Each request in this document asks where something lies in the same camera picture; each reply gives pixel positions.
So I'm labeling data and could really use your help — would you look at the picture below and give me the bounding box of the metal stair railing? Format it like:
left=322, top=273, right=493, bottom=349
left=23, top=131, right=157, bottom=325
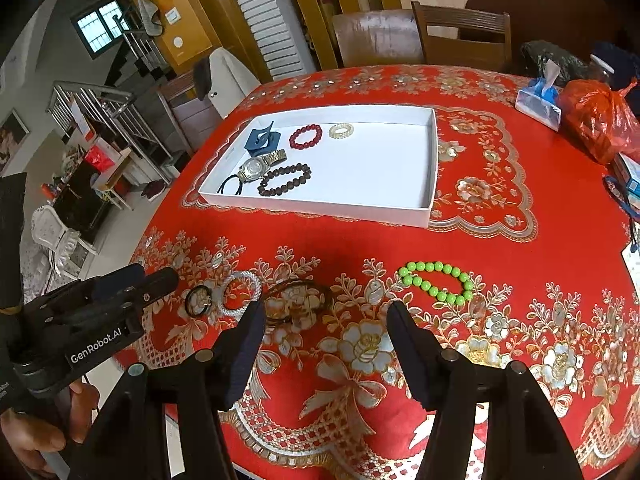
left=47, top=80, right=174, bottom=184

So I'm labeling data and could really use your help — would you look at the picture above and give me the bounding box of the black ring hair tie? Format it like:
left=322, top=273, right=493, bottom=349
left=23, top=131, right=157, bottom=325
left=183, top=284, right=217, bottom=319

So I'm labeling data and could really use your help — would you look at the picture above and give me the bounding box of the brown cord pendant bracelet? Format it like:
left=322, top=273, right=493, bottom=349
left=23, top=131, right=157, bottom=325
left=260, top=277, right=335, bottom=328

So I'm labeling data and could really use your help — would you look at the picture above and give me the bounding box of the green bead bracelet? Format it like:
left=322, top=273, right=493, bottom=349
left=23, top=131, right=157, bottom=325
left=397, top=259, right=476, bottom=308

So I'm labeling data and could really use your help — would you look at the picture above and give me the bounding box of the window with dark frame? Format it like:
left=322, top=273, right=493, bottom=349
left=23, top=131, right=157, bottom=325
left=70, top=0, right=130, bottom=58

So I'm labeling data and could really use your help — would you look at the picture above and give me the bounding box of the red floral tablecloth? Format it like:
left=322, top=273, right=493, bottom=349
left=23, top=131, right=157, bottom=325
left=118, top=65, right=639, bottom=479

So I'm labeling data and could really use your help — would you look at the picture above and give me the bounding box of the dark brown bead bracelet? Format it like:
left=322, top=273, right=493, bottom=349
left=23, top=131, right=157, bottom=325
left=256, top=161, right=313, bottom=198

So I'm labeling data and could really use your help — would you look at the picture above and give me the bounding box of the blue earring card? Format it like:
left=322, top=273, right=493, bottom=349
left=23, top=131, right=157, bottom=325
left=244, top=124, right=281, bottom=157

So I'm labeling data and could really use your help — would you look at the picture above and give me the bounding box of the blue lanyard with card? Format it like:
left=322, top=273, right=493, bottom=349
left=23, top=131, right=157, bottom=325
left=602, top=173, right=640, bottom=302

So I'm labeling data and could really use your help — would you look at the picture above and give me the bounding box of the blue tissue pack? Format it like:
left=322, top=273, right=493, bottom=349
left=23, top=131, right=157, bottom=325
left=515, top=60, right=562, bottom=131

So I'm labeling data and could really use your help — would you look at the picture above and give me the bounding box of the blue white box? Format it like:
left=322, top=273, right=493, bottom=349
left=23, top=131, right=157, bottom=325
left=612, top=153, right=640, bottom=197

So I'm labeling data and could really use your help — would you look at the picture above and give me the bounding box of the silver metal wristwatch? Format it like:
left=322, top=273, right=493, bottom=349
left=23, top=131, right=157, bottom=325
left=238, top=150, right=288, bottom=183

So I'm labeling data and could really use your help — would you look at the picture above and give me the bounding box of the dark wooden chair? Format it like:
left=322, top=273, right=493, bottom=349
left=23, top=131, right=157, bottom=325
left=411, top=1, right=512, bottom=72

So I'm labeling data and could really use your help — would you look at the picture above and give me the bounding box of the silver twisted bangle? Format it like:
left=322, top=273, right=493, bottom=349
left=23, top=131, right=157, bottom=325
left=213, top=271, right=262, bottom=320

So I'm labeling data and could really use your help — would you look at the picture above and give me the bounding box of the brown leather chair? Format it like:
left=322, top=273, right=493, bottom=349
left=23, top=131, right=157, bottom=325
left=332, top=9, right=424, bottom=67

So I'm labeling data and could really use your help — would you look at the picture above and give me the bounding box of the red plastic bag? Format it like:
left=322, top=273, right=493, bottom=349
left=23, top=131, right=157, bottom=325
left=556, top=78, right=639, bottom=165

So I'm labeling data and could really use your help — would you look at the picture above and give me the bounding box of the black hair tie loop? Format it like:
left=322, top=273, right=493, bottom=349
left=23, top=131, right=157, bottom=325
left=216, top=173, right=245, bottom=196

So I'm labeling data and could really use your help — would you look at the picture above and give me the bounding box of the white ornate chair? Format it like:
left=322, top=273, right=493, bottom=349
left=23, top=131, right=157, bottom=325
left=30, top=205, right=98, bottom=278

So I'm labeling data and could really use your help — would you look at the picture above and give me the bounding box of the person's left hand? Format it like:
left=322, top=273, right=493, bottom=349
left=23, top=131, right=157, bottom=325
left=1, top=380, right=100, bottom=479

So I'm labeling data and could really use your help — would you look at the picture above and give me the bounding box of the white shallow tray box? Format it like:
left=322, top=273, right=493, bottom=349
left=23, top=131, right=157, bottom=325
left=196, top=104, right=438, bottom=228

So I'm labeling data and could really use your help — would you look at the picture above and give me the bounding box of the black plastic bag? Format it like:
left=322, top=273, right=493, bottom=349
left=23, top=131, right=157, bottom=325
left=521, top=40, right=588, bottom=87

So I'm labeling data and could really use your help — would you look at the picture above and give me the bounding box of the red bead bracelet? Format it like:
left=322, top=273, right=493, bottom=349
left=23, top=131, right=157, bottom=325
left=288, top=122, right=324, bottom=152

